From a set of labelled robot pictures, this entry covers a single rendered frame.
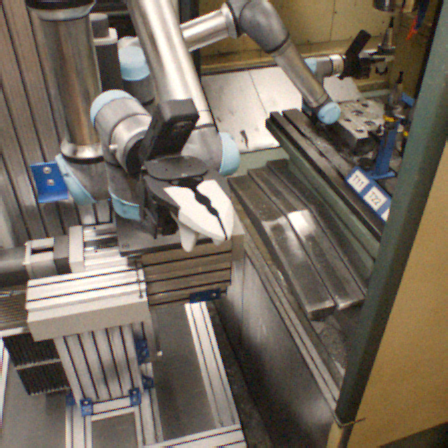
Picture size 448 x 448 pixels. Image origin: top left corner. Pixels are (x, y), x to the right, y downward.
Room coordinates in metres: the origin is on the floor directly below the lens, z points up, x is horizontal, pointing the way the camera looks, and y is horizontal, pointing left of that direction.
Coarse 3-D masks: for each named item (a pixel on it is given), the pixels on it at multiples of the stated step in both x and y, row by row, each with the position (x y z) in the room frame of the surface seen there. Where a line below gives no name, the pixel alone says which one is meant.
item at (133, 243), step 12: (120, 216) 0.93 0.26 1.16; (84, 228) 0.94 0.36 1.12; (96, 228) 0.94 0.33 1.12; (108, 228) 0.94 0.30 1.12; (120, 228) 0.88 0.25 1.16; (132, 228) 0.88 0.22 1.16; (120, 240) 0.84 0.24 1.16; (132, 240) 0.84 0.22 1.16; (144, 240) 0.84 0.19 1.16; (156, 240) 0.84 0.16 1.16; (168, 240) 0.84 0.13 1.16; (180, 240) 0.84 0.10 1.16; (204, 240) 0.85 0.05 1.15; (84, 252) 0.85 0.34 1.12; (96, 252) 0.85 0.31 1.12; (108, 252) 0.85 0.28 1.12; (120, 252) 0.80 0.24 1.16; (132, 252) 0.81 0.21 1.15; (144, 252) 0.81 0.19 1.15
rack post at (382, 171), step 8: (384, 136) 1.51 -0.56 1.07; (392, 136) 1.50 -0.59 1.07; (392, 144) 1.50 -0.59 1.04; (384, 152) 1.50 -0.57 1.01; (384, 160) 1.50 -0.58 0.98; (376, 168) 1.51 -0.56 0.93; (384, 168) 1.50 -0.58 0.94; (376, 176) 1.49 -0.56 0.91; (384, 176) 1.49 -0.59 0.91; (392, 176) 1.50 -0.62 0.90
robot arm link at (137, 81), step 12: (132, 48) 1.46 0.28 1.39; (120, 60) 1.38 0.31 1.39; (132, 60) 1.38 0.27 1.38; (144, 60) 1.39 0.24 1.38; (132, 72) 1.36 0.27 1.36; (144, 72) 1.37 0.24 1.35; (132, 84) 1.36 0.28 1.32; (144, 84) 1.37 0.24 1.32; (132, 96) 1.36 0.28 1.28; (144, 96) 1.37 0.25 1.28
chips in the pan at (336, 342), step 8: (320, 328) 0.99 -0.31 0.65; (328, 328) 0.99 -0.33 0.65; (320, 336) 0.96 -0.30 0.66; (328, 336) 0.96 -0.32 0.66; (336, 336) 0.96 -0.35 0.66; (344, 336) 0.96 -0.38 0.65; (328, 344) 0.93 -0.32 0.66; (336, 344) 0.93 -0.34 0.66; (344, 344) 0.92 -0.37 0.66; (336, 352) 0.90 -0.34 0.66; (344, 352) 0.89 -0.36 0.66; (336, 360) 0.87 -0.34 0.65; (344, 360) 0.87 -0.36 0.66; (344, 368) 0.84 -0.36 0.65
